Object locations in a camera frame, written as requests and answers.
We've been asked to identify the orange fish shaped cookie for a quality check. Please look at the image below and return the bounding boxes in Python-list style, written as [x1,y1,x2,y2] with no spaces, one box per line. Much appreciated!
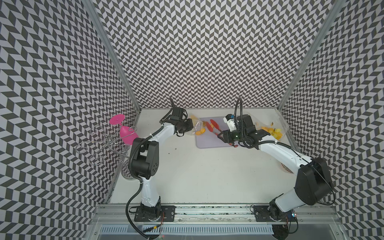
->
[195,128,206,136]

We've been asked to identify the duck print resealable bag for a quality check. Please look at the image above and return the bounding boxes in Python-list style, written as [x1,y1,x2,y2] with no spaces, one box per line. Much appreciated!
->
[258,120,289,142]

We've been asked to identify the red metal tongs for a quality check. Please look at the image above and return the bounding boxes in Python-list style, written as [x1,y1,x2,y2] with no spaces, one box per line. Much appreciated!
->
[203,119,238,148]

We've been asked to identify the lavender plastic tray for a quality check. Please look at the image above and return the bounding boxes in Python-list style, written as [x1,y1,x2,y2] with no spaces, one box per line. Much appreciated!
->
[196,116,231,149]

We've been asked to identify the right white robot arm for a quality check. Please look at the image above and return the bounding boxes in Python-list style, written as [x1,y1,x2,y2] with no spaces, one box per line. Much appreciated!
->
[218,114,334,222]

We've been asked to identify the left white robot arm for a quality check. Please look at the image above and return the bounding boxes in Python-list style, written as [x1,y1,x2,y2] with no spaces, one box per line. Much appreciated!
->
[128,107,193,221]

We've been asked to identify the pink plastic wine glass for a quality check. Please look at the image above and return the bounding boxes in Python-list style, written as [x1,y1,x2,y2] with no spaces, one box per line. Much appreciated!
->
[109,114,139,146]

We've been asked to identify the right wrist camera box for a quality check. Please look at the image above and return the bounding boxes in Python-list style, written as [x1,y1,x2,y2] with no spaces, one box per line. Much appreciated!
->
[223,114,238,132]

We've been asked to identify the chrome wire glass rack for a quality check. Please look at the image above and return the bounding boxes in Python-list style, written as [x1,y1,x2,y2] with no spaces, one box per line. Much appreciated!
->
[75,125,137,167]

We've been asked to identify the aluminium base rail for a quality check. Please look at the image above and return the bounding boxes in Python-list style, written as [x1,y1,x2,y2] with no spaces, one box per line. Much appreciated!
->
[84,204,349,240]

